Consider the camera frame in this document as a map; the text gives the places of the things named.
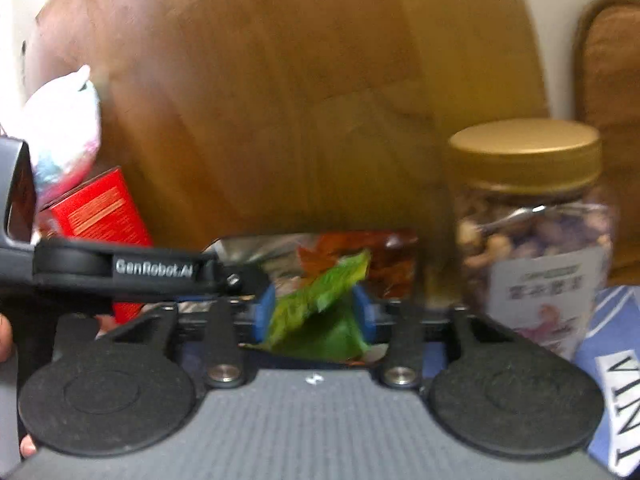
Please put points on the wooden board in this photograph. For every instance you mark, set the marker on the wooden board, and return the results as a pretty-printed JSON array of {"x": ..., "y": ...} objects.
[{"x": 300, "y": 100}]

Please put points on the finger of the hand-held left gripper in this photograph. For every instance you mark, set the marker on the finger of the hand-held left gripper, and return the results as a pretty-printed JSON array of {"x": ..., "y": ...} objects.
[{"x": 235, "y": 280}]

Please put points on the nut jar with gold lid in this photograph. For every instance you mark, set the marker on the nut jar with gold lid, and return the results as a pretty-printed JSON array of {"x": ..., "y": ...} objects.
[{"x": 535, "y": 240}]

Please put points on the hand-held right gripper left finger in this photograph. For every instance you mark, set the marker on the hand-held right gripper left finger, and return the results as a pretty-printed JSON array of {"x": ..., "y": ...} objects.
[{"x": 263, "y": 312}]

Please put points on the person's left hand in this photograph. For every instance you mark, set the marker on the person's left hand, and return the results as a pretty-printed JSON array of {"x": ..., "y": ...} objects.
[{"x": 5, "y": 337}]

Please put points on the red cardboard box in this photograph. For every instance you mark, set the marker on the red cardboard box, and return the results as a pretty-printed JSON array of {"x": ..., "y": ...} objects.
[{"x": 100, "y": 215}]

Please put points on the green snack packet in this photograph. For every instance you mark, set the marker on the green snack packet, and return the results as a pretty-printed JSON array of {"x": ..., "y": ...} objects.
[{"x": 320, "y": 310}]

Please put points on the pink white plush toy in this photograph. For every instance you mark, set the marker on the pink white plush toy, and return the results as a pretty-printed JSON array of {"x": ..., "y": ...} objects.
[{"x": 62, "y": 130}]

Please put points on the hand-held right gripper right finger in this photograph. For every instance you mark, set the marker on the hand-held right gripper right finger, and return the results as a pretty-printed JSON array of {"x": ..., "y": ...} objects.
[{"x": 364, "y": 312}]

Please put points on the red snack packet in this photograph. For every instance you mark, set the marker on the red snack packet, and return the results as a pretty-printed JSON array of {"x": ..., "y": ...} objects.
[{"x": 330, "y": 255}]

